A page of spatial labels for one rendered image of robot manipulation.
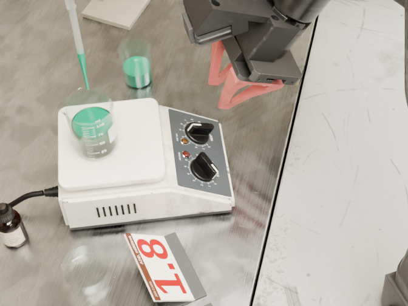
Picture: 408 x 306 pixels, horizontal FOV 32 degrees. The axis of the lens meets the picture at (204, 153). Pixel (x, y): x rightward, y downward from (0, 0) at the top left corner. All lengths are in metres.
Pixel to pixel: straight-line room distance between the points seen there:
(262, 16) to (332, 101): 0.30
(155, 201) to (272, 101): 0.25
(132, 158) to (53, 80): 0.26
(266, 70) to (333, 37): 0.34
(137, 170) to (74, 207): 0.08
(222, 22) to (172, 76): 0.32
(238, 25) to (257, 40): 0.03
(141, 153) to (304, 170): 0.22
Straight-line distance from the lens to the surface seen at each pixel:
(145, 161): 0.81
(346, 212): 0.89
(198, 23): 0.70
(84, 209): 0.83
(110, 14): 1.11
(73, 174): 0.81
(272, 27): 0.72
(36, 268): 0.86
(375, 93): 1.01
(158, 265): 0.81
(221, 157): 0.88
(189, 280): 0.82
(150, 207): 0.84
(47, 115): 0.99
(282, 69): 0.77
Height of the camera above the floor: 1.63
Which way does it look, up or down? 52 degrees down
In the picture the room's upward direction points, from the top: 1 degrees counter-clockwise
